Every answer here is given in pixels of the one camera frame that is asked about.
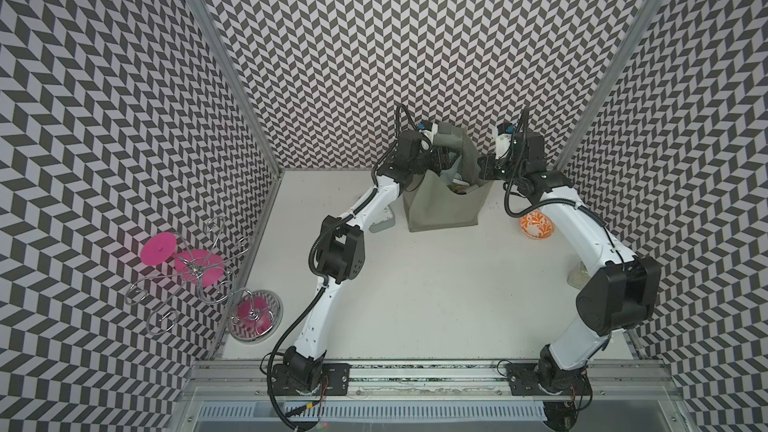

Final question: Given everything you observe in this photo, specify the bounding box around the pink wire cup stand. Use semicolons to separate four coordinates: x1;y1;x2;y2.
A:
124;217;250;338

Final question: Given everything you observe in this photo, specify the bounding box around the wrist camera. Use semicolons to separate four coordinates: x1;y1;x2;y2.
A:
418;121;439;141
493;122;515;165

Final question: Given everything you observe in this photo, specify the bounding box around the aluminium front rail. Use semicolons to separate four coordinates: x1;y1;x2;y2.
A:
180;359;682;401

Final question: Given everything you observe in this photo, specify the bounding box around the small jar black lid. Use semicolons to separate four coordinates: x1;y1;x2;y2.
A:
567;263;591;290

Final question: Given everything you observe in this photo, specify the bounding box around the grey square analog clock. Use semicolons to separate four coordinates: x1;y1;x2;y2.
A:
369;206;396;233

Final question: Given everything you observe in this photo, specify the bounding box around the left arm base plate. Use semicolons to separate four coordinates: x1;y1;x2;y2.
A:
269;362;351;396

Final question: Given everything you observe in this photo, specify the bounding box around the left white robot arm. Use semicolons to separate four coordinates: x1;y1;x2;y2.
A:
283;126;436;390

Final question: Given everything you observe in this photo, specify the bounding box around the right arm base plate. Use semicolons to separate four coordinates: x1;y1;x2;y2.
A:
502;362;593;398

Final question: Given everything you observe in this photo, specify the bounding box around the green rectangular analog clock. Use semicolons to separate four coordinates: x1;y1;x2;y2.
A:
432;129;464;154

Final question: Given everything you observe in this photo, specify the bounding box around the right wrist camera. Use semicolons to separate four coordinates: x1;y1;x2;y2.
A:
493;122;515;165

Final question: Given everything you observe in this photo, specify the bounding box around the orange patterned bowl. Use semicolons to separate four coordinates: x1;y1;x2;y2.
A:
518;210;556;240

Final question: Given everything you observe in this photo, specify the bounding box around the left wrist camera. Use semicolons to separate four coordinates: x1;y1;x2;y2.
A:
418;121;439;141

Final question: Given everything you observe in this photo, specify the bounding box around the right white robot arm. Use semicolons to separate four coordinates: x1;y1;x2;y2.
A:
478;125;661;388

